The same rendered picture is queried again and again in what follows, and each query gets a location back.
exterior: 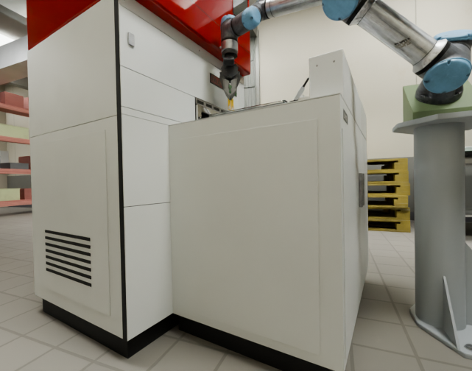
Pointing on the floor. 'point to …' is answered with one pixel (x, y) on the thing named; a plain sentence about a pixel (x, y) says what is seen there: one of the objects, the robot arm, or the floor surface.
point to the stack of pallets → (397, 194)
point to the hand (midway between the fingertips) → (230, 96)
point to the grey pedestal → (445, 234)
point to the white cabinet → (271, 232)
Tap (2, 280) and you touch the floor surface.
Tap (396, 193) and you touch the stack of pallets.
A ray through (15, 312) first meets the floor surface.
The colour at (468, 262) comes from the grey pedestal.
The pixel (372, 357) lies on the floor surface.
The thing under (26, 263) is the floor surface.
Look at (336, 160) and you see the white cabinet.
